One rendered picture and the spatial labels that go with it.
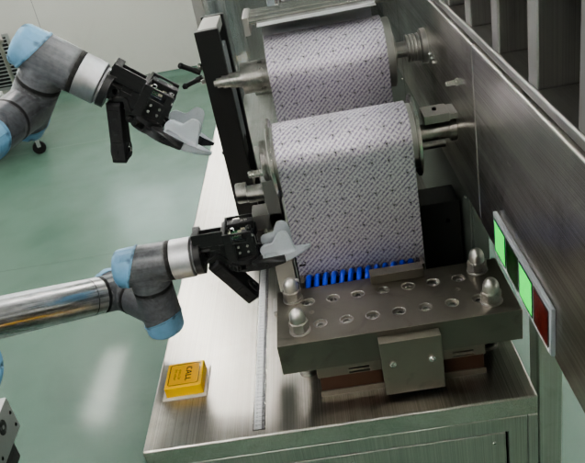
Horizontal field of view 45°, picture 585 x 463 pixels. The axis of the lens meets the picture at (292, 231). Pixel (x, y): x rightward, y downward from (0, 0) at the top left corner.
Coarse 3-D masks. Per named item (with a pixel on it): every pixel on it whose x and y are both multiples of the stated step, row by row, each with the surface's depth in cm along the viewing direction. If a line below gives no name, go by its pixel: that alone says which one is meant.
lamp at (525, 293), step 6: (522, 270) 91; (522, 276) 91; (522, 282) 92; (528, 282) 88; (522, 288) 92; (528, 288) 89; (522, 294) 93; (528, 294) 89; (528, 300) 90; (528, 306) 90
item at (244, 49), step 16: (208, 0) 207; (224, 0) 207; (240, 0) 207; (256, 0) 207; (272, 0) 207; (224, 16) 209; (240, 16) 209; (240, 32) 212; (256, 32) 212; (240, 48) 214; (256, 48) 214; (256, 96) 221; (272, 96) 221; (256, 112) 224; (272, 112) 224; (256, 128) 226; (256, 144) 229
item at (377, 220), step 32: (320, 192) 123; (352, 192) 123; (384, 192) 123; (416, 192) 123; (320, 224) 126; (352, 224) 126; (384, 224) 126; (416, 224) 127; (320, 256) 129; (352, 256) 130; (384, 256) 130; (416, 256) 130
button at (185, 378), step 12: (204, 360) 133; (168, 372) 131; (180, 372) 130; (192, 372) 130; (204, 372) 131; (168, 384) 128; (180, 384) 127; (192, 384) 127; (204, 384) 129; (168, 396) 128
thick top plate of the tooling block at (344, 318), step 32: (320, 288) 127; (352, 288) 125; (384, 288) 124; (416, 288) 122; (448, 288) 120; (480, 288) 118; (288, 320) 121; (320, 320) 119; (352, 320) 117; (384, 320) 116; (416, 320) 114; (448, 320) 113; (480, 320) 113; (512, 320) 113; (288, 352) 115; (320, 352) 115; (352, 352) 115
